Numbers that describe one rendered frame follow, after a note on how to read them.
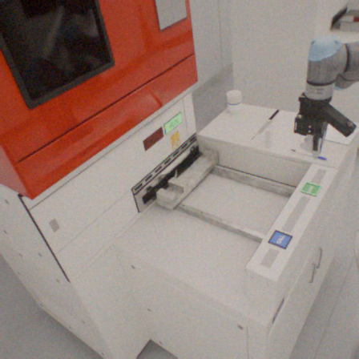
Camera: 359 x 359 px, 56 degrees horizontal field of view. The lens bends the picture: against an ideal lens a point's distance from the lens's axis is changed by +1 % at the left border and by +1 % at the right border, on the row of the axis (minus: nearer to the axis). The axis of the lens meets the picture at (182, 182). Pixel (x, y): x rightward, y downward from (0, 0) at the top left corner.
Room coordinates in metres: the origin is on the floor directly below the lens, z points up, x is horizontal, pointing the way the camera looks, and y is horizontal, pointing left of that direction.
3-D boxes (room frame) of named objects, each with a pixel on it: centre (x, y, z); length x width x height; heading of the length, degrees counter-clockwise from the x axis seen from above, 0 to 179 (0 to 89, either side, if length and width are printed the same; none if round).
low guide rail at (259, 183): (1.12, -0.27, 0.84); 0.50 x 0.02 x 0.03; 48
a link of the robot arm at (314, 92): (0.86, -0.42, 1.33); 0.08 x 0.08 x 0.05
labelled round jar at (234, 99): (1.50, -0.32, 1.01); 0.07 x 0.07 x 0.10
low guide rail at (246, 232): (0.92, -0.09, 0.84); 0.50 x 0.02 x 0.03; 48
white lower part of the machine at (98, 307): (1.28, 0.43, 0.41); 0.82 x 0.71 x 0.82; 138
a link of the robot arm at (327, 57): (0.86, -0.43, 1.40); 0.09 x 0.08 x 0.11; 82
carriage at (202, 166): (1.15, -0.03, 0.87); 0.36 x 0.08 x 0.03; 138
